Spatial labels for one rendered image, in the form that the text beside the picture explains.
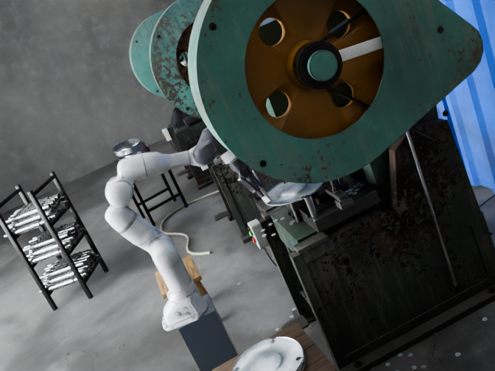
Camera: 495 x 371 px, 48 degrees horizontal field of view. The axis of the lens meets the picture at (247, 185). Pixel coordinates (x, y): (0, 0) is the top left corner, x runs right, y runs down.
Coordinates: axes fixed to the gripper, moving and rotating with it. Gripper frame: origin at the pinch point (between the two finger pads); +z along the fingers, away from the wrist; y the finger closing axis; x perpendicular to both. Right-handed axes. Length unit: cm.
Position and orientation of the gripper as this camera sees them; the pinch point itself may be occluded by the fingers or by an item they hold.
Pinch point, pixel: (264, 195)
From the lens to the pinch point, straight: 242.4
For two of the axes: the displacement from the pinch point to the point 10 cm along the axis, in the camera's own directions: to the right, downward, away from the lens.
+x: 6.6, -4.3, -6.2
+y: -4.2, 4.7, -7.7
